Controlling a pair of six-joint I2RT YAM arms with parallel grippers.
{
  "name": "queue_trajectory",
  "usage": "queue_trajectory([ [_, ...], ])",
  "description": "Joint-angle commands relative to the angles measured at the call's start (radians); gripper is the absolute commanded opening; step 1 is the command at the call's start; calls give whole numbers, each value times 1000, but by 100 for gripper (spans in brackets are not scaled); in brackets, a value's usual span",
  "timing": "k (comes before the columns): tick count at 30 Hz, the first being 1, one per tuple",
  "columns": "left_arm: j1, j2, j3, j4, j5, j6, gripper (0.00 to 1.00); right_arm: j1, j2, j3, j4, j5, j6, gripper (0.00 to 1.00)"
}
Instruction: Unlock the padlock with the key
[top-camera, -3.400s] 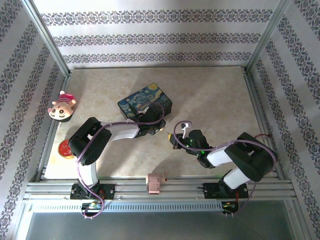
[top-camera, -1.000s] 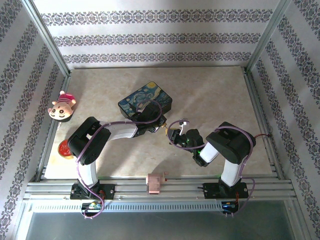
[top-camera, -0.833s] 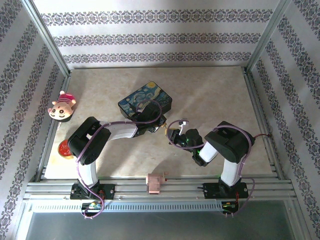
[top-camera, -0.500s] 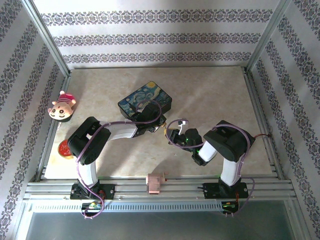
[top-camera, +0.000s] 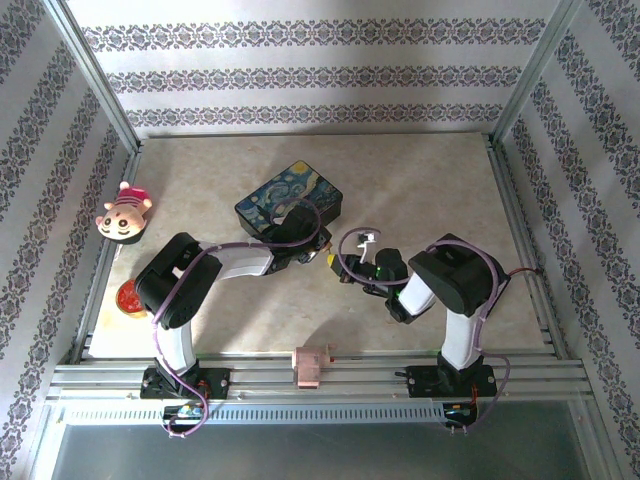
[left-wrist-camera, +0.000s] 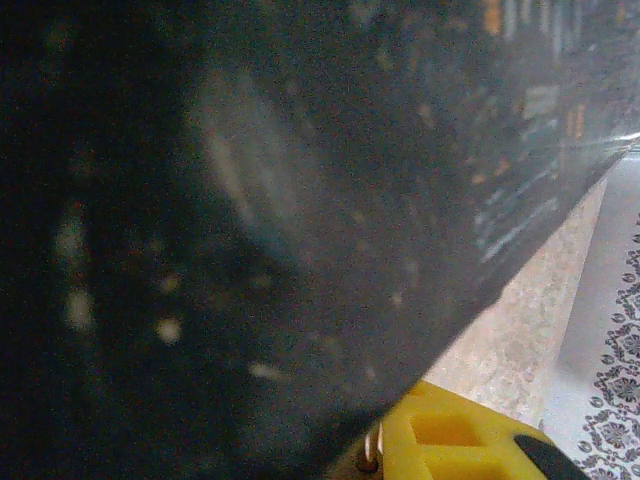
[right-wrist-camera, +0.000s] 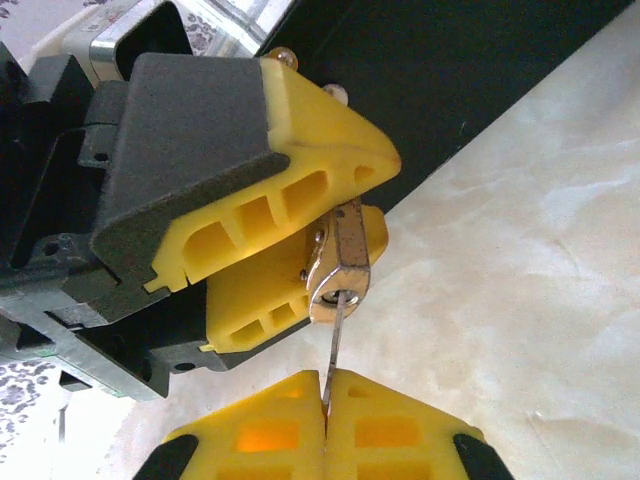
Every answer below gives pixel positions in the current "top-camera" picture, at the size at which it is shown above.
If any starry night painted box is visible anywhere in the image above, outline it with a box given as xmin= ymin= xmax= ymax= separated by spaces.
xmin=234 ymin=159 xmax=346 ymax=236

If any pink plastic device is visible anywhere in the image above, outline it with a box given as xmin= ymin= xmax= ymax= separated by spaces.
xmin=291 ymin=342 xmax=335 ymax=390

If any small circuit board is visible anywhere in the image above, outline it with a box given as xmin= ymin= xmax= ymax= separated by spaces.
xmin=443 ymin=403 xmax=479 ymax=421
xmin=163 ymin=403 xmax=205 ymax=420

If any pink plush doll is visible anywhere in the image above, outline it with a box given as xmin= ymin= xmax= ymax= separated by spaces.
xmin=95 ymin=180 xmax=155 ymax=246

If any red round toy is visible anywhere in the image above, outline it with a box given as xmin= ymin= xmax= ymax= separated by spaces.
xmin=115 ymin=278 xmax=150 ymax=319

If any grey metal sheet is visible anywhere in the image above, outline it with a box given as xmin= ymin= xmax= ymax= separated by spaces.
xmin=49 ymin=423 xmax=594 ymax=480

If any wide aluminium mounting rail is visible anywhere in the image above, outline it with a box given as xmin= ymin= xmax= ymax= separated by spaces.
xmin=47 ymin=349 xmax=590 ymax=404

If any aluminium table edge rail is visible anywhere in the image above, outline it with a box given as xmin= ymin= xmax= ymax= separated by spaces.
xmin=73 ymin=144 xmax=145 ymax=362
xmin=138 ymin=130 xmax=495 ymax=143
xmin=486 ymin=139 xmax=567 ymax=362

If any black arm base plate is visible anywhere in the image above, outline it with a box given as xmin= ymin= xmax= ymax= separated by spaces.
xmin=139 ymin=366 xmax=232 ymax=401
xmin=405 ymin=363 xmax=497 ymax=400

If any grey slotted cable duct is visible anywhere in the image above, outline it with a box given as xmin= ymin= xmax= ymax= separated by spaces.
xmin=63 ymin=401 xmax=447 ymax=426

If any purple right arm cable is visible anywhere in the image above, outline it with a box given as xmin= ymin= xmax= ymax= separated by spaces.
xmin=337 ymin=227 xmax=512 ymax=435

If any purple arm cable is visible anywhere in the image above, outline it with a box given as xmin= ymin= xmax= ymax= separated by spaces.
xmin=337 ymin=227 xmax=512 ymax=435
xmin=151 ymin=197 xmax=324 ymax=440

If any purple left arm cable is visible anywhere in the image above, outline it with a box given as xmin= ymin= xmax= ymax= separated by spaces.
xmin=151 ymin=197 xmax=324 ymax=440

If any aluminium frame post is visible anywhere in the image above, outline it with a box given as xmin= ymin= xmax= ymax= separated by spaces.
xmin=491 ymin=0 xmax=587 ymax=147
xmin=42 ymin=0 xmax=144 ymax=154

